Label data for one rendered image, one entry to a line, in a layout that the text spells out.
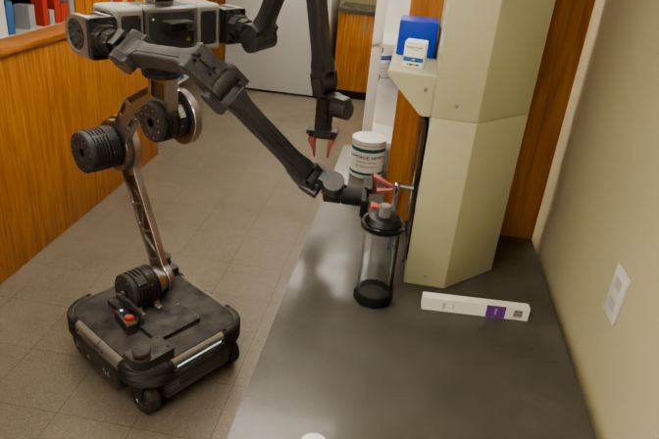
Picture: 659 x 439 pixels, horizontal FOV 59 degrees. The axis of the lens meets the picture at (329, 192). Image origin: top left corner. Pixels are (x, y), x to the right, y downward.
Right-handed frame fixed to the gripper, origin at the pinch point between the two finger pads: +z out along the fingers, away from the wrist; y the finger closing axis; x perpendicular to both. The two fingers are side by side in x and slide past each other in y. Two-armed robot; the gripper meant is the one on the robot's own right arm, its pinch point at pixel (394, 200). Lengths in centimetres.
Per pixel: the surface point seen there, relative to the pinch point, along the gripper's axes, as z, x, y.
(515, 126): 26.9, -25.7, 5.6
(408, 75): -2.5, -39.4, 0.7
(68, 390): -115, 117, -12
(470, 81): 11.6, -40.3, 0.0
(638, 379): 45, -17, -57
